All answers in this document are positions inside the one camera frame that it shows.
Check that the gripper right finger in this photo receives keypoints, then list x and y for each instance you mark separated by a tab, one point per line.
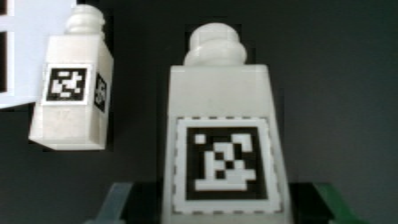
320	207

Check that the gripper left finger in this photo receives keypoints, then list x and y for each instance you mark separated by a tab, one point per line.
130	205

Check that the white leg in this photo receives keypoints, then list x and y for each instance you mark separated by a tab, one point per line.
70	120
224	178

